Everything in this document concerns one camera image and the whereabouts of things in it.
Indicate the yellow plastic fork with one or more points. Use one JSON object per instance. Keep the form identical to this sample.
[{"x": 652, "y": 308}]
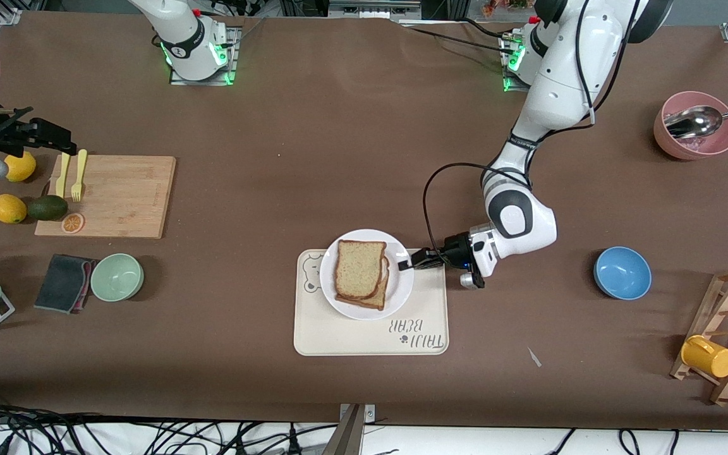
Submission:
[{"x": 78, "y": 174}]

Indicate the wooden cup rack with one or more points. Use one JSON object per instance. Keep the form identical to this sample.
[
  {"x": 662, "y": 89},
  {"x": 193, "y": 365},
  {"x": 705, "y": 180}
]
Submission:
[{"x": 727, "y": 297}]

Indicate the pink bowl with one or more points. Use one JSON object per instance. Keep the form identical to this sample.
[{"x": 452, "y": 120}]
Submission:
[{"x": 702, "y": 148}]

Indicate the blue bowl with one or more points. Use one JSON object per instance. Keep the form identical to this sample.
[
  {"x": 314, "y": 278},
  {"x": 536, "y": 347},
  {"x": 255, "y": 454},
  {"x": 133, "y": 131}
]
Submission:
[{"x": 622, "y": 273}]

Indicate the yellow mug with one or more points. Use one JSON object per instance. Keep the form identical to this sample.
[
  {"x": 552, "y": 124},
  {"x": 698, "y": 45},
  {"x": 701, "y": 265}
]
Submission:
[{"x": 708, "y": 357}]

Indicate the metal frame beam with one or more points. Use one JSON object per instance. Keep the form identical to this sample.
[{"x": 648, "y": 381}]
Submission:
[{"x": 373, "y": 7}]

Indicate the grey folded cloth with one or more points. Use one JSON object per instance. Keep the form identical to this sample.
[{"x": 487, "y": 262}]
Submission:
[{"x": 60, "y": 284}]

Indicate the wooden cutting board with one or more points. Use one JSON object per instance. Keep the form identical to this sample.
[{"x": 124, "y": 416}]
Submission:
[{"x": 124, "y": 196}]

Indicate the bread slice under egg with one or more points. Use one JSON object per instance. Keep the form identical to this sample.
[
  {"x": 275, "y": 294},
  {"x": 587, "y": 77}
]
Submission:
[{"x": 380, "y": 302}]

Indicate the light green bowl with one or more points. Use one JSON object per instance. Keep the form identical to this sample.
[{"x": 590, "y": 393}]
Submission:
[{"x": 117, "y": 277}]

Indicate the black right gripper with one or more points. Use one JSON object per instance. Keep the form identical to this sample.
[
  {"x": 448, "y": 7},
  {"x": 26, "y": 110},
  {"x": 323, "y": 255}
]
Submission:
[{"x": 23, "y": 133}]

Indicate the plain bread slice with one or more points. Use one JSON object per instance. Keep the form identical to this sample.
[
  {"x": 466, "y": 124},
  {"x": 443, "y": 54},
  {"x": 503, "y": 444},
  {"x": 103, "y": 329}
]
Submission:
[{"x": 359, "y": 268}]

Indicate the yellow plastic knife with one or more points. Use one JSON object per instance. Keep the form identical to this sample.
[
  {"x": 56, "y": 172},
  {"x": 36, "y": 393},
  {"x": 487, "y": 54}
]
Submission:
[{"x": 62, "y": 180}]

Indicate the orange slice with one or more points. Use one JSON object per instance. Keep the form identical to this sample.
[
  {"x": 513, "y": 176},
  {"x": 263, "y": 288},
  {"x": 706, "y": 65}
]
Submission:
[{"x": 72, "y": 223}]

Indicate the small grey tape scrap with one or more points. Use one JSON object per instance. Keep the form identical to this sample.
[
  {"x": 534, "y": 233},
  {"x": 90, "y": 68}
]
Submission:
[{"x": 534, "y": 357}]

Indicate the yellow lemon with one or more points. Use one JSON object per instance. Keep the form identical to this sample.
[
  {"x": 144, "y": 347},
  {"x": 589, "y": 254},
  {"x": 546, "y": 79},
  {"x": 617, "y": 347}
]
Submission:
[
  {"x": 8, "y": 208},
  {"x": 23, "y": 168}
]

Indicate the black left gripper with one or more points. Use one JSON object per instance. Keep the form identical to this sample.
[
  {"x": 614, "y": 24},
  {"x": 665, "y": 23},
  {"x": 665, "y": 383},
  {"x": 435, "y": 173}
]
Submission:
[{"x": 454, "y": 248}]

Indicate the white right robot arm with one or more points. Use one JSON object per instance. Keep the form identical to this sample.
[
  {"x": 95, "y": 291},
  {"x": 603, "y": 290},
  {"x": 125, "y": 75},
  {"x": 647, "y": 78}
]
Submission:
[{"x": 190, "y": 44}]

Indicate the metal spoon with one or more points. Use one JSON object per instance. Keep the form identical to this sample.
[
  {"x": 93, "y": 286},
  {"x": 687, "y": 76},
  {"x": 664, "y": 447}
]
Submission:
[{"x": 692, "y": 121}]

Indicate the dark green avocado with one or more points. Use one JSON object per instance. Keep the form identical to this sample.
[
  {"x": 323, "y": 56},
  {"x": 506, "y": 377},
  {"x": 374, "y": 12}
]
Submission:
[{"x": 48, "y": 208}]

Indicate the grey metal bracket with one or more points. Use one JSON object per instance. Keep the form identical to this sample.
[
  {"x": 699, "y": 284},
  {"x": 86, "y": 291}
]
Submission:
[{"x": 352, "y": 436}]

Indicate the beige bear print tray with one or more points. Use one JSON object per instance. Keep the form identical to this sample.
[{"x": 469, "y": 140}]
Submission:
[{"x": 364, "y": 338}]

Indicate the white round plate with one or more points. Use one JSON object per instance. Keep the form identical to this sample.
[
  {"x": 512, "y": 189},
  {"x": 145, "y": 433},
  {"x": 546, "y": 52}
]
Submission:
[{"x": 402, "y": 297}]

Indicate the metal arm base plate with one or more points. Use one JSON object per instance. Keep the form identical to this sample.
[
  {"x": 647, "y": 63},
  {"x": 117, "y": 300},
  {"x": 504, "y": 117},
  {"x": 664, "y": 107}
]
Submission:
[
  {"x": 512, "y": 87},
  {"x": 236, "y": 57}
]

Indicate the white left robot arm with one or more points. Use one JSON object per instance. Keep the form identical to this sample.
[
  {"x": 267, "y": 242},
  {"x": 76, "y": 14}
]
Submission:
[{"x": 566, "y": 76}]

